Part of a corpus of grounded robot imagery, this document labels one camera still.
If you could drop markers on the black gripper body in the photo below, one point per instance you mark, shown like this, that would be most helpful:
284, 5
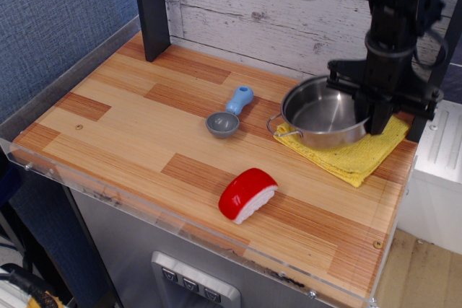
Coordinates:
388, 77

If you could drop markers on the black right vertical post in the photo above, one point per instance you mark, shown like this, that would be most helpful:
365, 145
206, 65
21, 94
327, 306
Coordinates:
448, 76

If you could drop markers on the silver button panel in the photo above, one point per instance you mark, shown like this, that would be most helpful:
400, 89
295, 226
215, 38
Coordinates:
170, 270

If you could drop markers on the blue grey toy scoop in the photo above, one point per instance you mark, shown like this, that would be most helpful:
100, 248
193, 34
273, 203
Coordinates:
226, 123

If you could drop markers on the black left vertical post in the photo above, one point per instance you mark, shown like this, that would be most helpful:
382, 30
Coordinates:
154, 27

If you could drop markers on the yellow folded towel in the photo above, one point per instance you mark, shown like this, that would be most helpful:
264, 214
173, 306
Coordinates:
352, 163

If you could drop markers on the white side cabinet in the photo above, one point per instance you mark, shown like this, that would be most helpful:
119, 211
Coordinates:
431, 208

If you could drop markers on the red white toy sushi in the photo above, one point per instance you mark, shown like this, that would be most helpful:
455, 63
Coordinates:
248, 192

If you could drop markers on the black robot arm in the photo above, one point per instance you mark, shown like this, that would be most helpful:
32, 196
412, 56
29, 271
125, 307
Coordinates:
396, 25

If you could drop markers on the clear acrylic table guard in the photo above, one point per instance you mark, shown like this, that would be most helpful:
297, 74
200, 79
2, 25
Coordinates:
128, 140

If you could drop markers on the black vertical post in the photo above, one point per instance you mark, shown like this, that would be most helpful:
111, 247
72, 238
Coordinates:
154, 27
448, 76

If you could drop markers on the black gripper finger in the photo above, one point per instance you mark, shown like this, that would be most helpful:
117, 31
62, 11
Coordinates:
362, 107
379, 115

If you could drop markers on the stainless steel pot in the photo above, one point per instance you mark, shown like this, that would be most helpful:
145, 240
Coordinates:
319, 116

